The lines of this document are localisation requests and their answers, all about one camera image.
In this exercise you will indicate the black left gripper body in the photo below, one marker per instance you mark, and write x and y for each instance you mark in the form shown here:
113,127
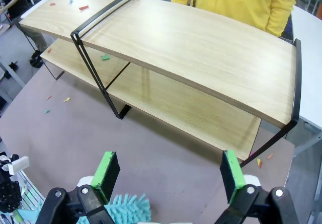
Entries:
8,196

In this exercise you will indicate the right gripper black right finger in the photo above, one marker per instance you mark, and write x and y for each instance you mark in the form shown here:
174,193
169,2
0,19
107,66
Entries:
254,206

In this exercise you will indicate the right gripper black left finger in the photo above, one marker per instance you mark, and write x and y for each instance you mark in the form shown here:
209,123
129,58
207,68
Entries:
83,206

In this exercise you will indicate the teal microfibre duster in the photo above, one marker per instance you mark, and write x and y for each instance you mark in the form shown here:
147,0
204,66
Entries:
128,209

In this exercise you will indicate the white slatted rack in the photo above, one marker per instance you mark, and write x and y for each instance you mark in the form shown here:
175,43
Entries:
30,193

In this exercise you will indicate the small pink paper scrap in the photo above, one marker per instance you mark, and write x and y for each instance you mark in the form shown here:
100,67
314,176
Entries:
270,156

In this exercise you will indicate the person in yellow hoodie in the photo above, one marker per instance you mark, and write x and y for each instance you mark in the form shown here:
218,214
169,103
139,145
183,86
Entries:
239,2

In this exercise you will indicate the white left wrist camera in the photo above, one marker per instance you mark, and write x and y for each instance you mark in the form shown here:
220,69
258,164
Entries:
18,164

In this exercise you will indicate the wooden two-tier shelf black frame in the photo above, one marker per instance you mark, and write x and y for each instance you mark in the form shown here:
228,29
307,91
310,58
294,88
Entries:
60,20
188,45

